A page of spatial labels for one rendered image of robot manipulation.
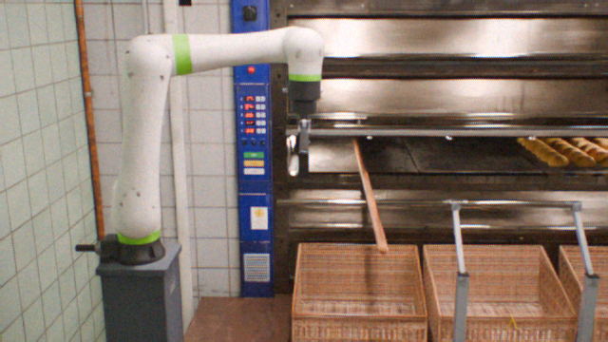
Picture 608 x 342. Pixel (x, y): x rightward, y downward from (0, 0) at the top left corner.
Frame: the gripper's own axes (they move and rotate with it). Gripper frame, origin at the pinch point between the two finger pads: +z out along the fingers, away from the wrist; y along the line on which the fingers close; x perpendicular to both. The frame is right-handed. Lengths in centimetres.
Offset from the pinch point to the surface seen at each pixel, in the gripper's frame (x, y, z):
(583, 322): 108, -36, 69
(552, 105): 110, -95, -4
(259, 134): -19, -99, 11
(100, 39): -89, -106, -29
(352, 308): 24, -84, 89
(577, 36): 117, -96, -34
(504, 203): 81, -60, 30
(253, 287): -22, -99, 86
